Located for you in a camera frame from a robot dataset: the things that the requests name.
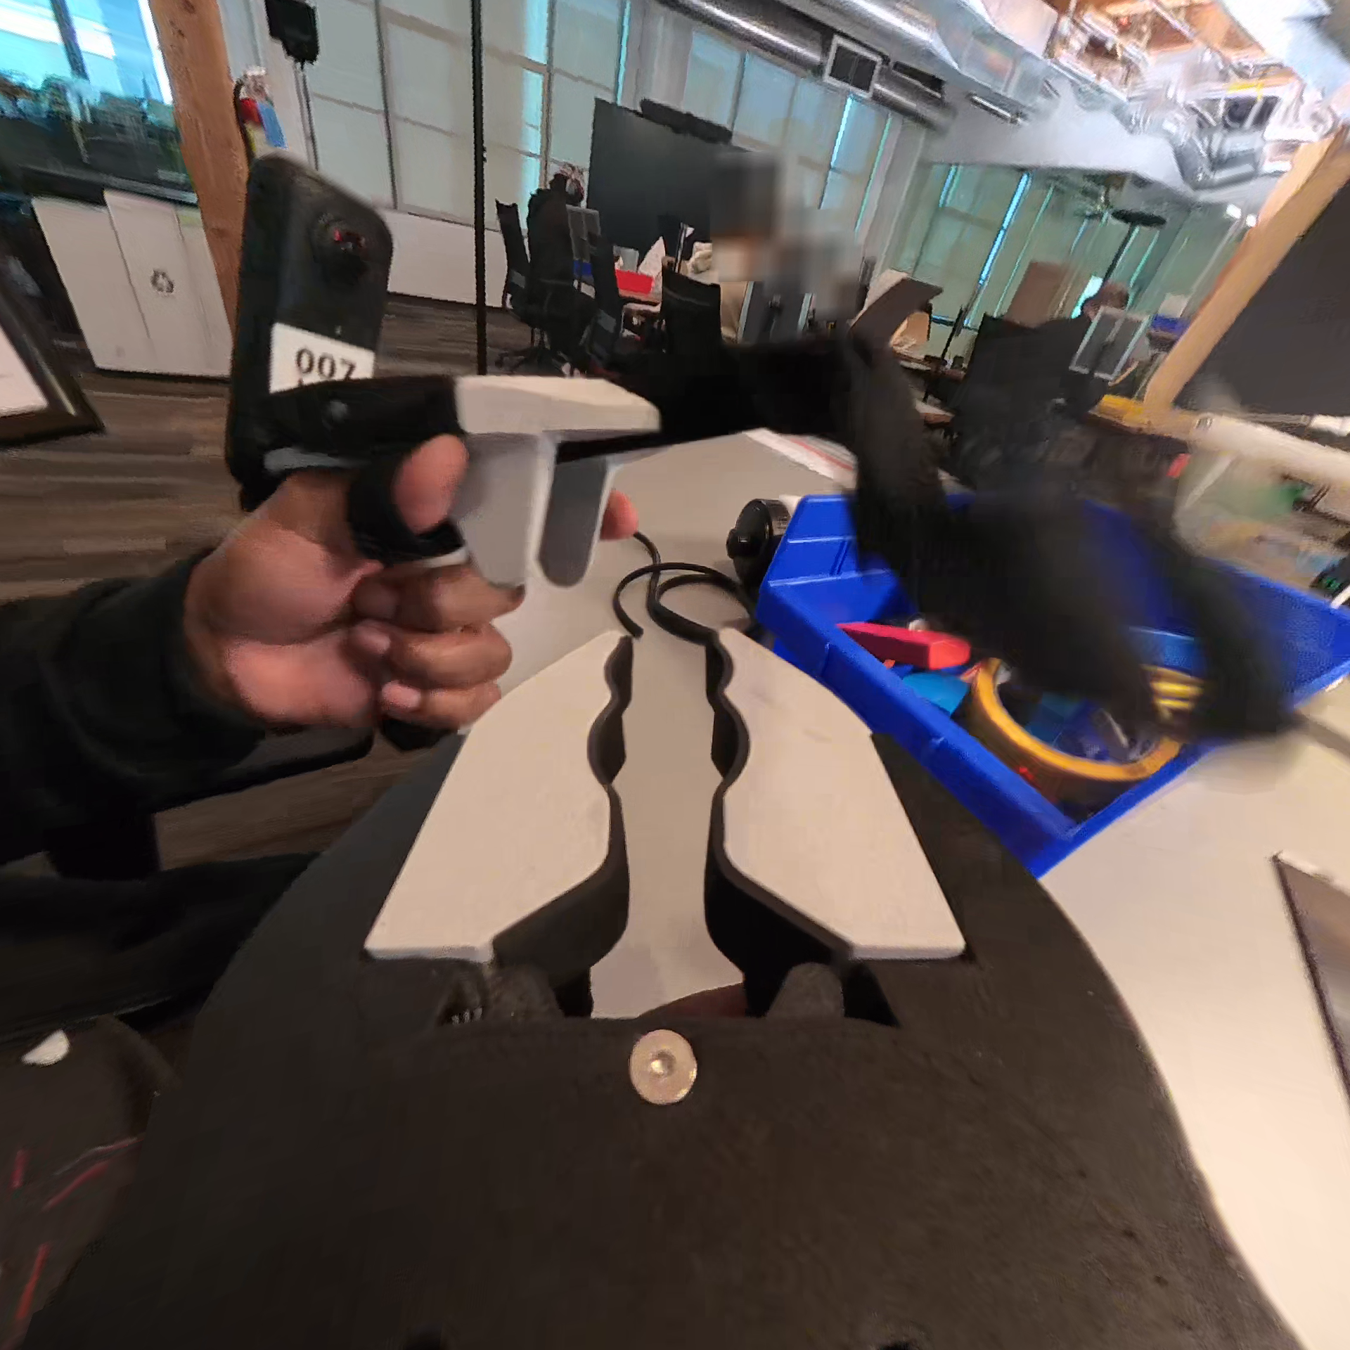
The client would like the white cabinet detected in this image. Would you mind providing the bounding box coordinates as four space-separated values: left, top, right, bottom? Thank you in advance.
32 190 237 381

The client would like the large black screen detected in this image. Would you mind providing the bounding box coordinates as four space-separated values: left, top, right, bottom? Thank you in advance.
586 98 743 253

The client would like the blue block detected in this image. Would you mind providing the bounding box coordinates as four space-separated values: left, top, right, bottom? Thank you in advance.
899 669 975 721

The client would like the black fuzzy cloth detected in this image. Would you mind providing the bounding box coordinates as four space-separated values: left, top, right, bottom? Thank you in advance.
633 337 1304 740

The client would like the red fire extinguisher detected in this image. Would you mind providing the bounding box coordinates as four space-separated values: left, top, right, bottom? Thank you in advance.
234 67 280 162

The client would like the person's black clothing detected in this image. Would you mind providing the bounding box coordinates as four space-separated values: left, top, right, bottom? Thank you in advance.
0 844 340 1056

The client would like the yellow tape roll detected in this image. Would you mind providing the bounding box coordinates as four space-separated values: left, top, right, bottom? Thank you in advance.
965 658 1192 811

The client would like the person's left forearm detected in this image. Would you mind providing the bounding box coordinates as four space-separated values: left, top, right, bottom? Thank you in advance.
0 558 266 877

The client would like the red flat block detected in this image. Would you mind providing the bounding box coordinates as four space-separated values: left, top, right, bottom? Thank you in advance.
839 621 975 672

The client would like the dark picture frame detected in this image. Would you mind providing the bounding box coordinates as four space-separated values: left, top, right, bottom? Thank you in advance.
0 253 108 447

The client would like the white tube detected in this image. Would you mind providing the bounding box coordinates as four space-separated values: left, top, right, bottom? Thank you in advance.
1190 411 1350 489

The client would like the dark metal plate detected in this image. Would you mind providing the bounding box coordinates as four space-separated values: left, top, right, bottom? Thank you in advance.
1275 852 1350 1069

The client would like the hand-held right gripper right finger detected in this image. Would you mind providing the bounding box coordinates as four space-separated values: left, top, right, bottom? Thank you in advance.
702 627 968 977

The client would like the black round device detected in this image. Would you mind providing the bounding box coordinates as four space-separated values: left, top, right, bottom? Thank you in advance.
726 495 806 595

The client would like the black wall panel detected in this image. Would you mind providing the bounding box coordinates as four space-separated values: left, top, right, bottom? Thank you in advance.
1190 200 1350 419

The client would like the slanted wooden beam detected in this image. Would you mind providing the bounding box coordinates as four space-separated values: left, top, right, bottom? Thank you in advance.
1144 126 1350 419

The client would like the blue plastic bin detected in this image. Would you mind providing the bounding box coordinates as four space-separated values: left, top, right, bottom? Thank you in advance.
754 493 1350 879

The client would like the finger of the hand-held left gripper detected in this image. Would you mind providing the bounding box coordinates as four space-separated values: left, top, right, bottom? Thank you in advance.
456 377 664 439

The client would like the black cable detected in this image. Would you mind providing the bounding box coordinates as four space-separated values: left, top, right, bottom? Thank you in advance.
612 530 759 641

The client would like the person's left hand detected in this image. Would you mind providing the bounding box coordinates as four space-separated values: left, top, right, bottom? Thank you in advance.
185 432 642 734

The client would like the silver ceiling duct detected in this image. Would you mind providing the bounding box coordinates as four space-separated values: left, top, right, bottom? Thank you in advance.
655 0 951 119

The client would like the wooden post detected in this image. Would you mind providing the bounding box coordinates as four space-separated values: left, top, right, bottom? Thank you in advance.
148 0 258 330

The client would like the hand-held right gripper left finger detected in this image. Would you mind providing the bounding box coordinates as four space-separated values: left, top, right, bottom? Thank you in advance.
363 628 638 977

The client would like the black pole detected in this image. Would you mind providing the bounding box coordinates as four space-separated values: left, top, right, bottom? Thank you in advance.
469 0 494 373

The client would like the black office chair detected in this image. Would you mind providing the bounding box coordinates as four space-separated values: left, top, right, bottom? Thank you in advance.
494 198 595 373
657 268 732 363

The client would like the dark cloth with red marks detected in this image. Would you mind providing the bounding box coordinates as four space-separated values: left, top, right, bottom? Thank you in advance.
0 1017 176 1350

